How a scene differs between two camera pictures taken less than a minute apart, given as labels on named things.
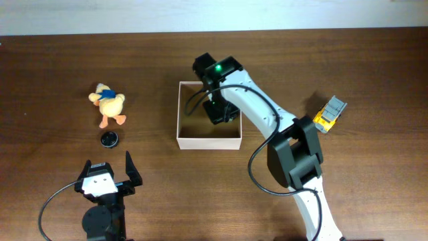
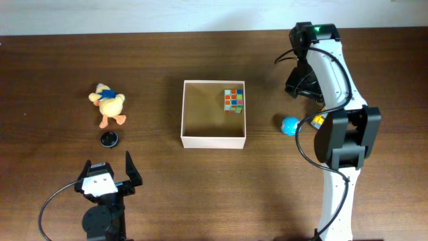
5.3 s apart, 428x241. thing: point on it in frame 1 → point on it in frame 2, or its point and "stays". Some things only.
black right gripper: x=220 y=112 → x=301 y=89
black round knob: x=109 y=139 stays
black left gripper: x=129 y=187 stays
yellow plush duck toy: x=110 y=102 stays
